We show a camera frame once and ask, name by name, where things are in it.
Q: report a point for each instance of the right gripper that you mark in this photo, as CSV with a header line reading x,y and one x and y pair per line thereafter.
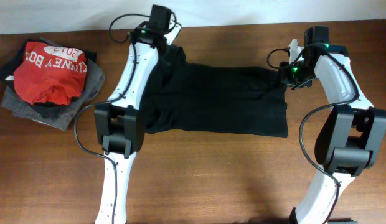
x,y
284,78

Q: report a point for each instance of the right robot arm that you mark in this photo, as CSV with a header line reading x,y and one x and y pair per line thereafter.
x,y
350,140

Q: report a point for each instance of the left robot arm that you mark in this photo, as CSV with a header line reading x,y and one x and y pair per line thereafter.
x,y
119,130

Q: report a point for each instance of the red printed t-shirt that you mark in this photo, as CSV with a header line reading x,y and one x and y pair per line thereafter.
x,y
50,74

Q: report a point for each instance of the black polo shirt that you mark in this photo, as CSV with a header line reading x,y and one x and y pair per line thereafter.
x,y
195,97

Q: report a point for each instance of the dark navy folded garment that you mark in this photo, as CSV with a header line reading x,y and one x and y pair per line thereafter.
x,y
12,68

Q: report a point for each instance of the grey folded garment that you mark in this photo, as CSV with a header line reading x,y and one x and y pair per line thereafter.
x,y
87,90

